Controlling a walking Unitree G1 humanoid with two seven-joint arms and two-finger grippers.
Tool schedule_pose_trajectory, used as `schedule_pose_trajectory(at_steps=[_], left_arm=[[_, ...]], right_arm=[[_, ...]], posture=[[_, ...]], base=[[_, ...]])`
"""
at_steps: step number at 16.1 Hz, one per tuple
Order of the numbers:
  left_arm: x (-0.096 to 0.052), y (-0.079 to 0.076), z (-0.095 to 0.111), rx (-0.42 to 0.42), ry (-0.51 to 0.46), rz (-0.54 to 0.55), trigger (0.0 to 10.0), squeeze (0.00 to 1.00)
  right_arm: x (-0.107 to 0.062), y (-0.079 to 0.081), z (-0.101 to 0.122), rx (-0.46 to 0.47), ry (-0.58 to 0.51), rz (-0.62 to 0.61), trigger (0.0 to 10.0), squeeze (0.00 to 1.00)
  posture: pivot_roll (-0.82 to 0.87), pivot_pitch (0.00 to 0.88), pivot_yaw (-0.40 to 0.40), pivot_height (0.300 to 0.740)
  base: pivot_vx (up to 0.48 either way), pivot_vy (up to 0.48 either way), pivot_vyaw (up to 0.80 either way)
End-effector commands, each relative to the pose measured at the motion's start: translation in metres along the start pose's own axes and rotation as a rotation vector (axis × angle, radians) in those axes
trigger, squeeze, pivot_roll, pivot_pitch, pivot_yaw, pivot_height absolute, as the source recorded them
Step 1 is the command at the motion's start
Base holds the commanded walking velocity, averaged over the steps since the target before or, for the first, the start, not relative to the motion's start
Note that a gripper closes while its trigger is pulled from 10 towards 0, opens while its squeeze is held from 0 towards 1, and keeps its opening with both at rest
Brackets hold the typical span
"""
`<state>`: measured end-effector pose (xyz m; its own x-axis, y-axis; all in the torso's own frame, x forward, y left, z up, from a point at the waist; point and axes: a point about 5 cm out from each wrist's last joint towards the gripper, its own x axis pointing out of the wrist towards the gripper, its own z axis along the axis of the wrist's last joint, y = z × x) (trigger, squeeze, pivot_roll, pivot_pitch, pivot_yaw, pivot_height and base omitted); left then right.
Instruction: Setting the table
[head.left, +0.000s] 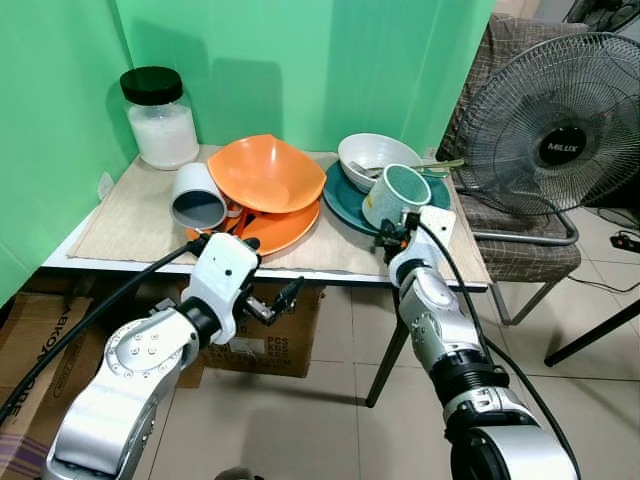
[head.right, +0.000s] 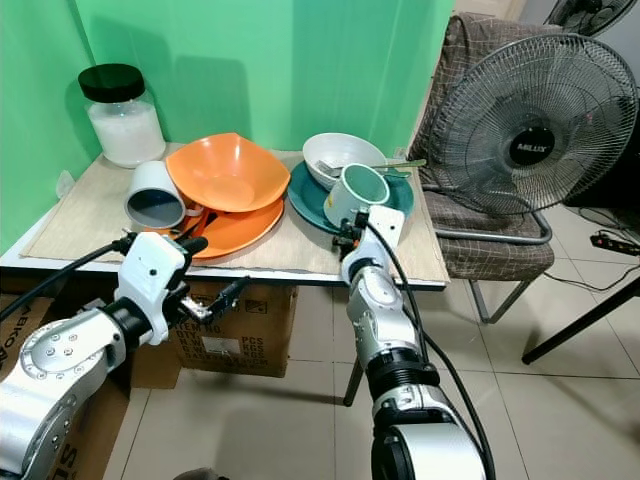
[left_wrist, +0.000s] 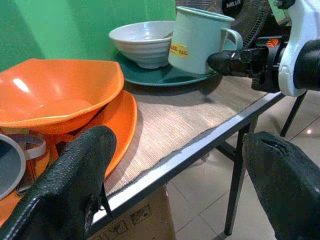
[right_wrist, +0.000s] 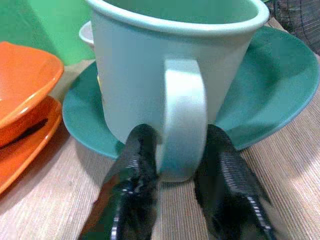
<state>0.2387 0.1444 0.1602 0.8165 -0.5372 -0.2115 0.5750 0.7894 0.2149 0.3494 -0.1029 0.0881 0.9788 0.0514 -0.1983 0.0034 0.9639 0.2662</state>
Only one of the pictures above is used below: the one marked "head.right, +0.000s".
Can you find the large brown cardboard box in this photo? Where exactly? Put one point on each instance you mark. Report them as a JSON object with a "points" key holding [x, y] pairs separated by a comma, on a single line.
{"points": [[100, 420]]}

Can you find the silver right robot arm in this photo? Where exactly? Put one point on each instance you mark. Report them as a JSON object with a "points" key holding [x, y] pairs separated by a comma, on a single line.
{"points": [[390, 340]]}

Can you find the black slanted furniture leg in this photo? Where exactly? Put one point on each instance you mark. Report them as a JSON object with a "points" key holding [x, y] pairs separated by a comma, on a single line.
{"points": [[580, 320]]}

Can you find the glass jar with black lid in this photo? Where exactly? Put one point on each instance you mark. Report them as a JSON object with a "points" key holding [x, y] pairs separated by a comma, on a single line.
{"points": [[125, 122]]}

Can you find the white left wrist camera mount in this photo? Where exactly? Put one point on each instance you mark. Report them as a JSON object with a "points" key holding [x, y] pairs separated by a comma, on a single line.
{"points": [[155, 282]]}

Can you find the white mug with green inside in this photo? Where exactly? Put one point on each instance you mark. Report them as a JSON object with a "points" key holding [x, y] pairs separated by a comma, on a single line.
{"points": [[358, 192]]}

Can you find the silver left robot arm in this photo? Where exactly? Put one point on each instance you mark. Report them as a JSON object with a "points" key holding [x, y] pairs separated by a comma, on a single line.
{"points": [[50, 385]]}

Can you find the black power strip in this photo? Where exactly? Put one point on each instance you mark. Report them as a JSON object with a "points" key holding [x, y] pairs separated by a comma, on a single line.
{"points": [[618, 243]]}

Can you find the white mug with grey inside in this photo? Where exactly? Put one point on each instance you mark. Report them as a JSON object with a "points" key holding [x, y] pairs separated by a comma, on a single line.
{"points": [[155, 195]]}

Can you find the orange square bowl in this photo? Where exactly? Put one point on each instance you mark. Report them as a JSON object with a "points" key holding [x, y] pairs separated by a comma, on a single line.
{"points": [[228, 172]]}

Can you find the brown patterned chair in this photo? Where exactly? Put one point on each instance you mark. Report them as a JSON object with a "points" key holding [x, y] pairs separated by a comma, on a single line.
{"points": [[495, 255]]}

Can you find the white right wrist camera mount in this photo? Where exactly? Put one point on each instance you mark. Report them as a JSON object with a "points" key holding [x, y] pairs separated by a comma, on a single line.
{"points": [[378, 235]]}

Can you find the orange plate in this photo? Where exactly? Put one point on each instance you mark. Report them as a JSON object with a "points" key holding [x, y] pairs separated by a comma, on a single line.
{"points": [[245, 230]]}

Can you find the small printed cardboard box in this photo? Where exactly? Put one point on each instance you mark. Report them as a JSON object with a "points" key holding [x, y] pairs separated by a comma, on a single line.
{"points": [[250, 340]]}

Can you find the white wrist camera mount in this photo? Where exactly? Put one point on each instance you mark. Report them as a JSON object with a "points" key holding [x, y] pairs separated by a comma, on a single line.
{"points": [[378, 235], [155, 282]]}

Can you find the teal round plate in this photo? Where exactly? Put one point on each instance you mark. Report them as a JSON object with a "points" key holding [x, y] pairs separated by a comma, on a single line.
{"points": [[308, 200]]}

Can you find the white round bowl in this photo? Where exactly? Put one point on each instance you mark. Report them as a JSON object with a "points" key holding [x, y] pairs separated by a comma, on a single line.
{"points": [[340, 147]]}

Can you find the beige woven table mat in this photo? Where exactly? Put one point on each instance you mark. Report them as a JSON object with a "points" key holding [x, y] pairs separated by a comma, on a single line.
{"points": [[85, 220]]}

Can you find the white table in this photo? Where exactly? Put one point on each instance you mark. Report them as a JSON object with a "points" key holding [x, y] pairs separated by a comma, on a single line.
{"points": [[60, 263]]}

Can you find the black Milux floor fan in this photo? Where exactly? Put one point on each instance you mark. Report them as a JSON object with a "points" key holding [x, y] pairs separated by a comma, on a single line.
{"points": [[530, 147]]}

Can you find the black fan behind chair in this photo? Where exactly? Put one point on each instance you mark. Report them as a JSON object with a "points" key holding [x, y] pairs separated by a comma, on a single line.
{"points": [[595, 15]]}

